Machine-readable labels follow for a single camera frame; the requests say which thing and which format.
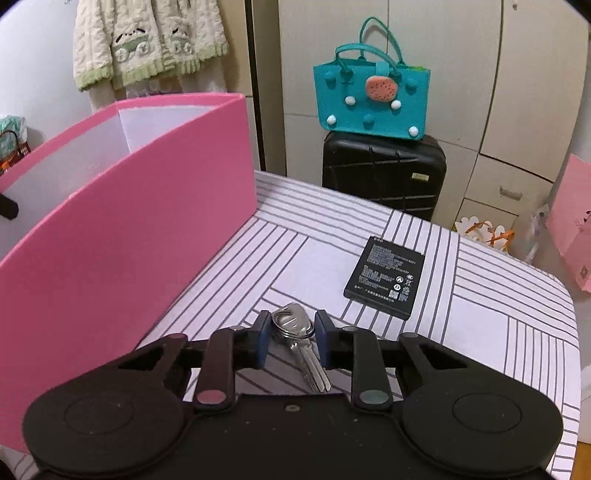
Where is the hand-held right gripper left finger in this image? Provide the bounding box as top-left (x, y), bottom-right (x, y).
top-left (117, 310), bottom-right (273, 414)

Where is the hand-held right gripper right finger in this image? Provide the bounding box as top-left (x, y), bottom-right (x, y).
top-left (314, 310), bottom-right (467, 411)

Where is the silver key with ring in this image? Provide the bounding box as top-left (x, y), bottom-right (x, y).
top-left (271, 302), bottom-right (332, 394)

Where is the pink cardboard box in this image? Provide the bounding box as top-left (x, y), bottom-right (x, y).
top-left (0, 92), bottom-right (259, 455)

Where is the orange printed bag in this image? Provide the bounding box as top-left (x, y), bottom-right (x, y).
top-left (0, 131), bottom-right (33, 174)

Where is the white green plastic bag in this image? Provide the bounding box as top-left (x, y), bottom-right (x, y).
top-left (0, 114), bottom-right (28, 139)

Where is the black flat battery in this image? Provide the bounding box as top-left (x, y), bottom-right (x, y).
top-left (344, 235), bottom-right (426, 320)

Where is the striped tablecloth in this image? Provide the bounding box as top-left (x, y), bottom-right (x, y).
top-left (0, 171), bottom-right (580, 480)

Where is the black suitcase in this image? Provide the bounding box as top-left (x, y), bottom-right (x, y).
top-left (322, 130), bottom-right (448, 223)

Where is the cream fluffy cardigan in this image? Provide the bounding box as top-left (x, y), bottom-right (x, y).
top-left (74, 0), bottom-right (230, 92)

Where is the teal felt handbag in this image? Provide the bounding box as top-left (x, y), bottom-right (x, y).
top-left (314, 17), bottom-right (431, 138)

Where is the cream fluffy garment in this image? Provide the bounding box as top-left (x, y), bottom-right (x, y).
top-left (88, 60), bottom-right (229, 112)

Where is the clear plastic bag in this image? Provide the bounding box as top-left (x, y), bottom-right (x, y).
top-left (512, 203), bottom-right (552, 266)

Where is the pink paper bag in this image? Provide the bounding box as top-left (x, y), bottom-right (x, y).
top-left (546, 154), bottom-right (591, 294)

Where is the beige wardrobe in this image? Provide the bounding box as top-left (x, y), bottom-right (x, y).
top-left (245, 0), bottom-right (591, 232)

